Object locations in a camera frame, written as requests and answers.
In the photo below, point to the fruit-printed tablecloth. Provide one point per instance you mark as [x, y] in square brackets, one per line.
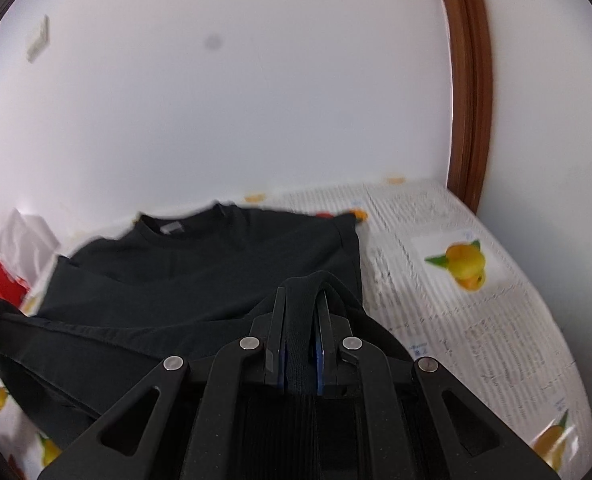
[451, 320]

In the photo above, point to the wooden door frame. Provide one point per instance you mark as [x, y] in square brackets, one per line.
[468, 85]

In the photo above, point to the white light switch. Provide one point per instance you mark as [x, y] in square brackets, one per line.
[38, 39]

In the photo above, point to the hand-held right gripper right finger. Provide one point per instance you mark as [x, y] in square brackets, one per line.
[320, 355]

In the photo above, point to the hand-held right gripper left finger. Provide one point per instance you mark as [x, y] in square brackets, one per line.
[282, 360]

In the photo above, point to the black t-shirt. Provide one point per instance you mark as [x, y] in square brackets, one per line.
[175, 280]

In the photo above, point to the white plastic bag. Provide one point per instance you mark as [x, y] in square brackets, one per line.
[25, 242]

